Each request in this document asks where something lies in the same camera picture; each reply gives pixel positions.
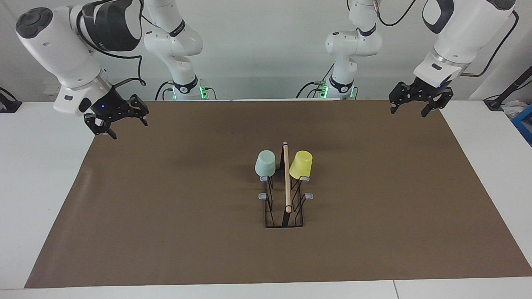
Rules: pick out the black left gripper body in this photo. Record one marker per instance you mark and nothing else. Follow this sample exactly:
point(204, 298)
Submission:
point(428, 90)

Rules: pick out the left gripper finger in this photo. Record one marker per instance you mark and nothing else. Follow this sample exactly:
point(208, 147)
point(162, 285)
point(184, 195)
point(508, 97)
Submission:
point(401, 93)
point(438, 101)

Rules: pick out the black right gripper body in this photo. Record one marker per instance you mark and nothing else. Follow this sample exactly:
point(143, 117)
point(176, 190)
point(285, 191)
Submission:
point(110, 106)

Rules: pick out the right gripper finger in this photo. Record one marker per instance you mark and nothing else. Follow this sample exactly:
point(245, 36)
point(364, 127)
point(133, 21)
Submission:
point(94, 126)
point(141, 111)

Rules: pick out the yellow plastic cup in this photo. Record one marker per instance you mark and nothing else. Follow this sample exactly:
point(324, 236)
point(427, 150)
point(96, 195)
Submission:
point(301, 164)

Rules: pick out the pale green plastic cup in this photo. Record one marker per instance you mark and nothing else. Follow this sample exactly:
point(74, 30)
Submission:
point(266, 164)

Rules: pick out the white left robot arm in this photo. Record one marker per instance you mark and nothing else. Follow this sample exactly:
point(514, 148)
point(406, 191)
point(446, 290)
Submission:
point(353, 43)

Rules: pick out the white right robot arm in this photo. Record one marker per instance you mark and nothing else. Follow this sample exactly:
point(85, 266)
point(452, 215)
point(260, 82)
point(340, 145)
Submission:
point(54, 50)

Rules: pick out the white socket box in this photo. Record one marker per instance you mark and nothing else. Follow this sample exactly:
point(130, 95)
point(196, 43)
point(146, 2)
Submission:
point(49, 93)

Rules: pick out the crumpled clear plastic bag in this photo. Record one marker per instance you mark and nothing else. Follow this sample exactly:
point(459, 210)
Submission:
point(513, 109)

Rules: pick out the blue box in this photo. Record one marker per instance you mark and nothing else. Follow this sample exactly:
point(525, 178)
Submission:
point(524, 124)

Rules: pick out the brown table mat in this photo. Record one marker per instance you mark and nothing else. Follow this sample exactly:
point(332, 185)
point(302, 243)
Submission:
point(187, 249)

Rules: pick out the black camera stand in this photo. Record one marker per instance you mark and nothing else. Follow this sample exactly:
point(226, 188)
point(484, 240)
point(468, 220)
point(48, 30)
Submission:
point(494, 103)

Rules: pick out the black clamp mount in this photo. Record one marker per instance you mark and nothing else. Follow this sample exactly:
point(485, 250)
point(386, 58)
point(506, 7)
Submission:
point(10, 106)

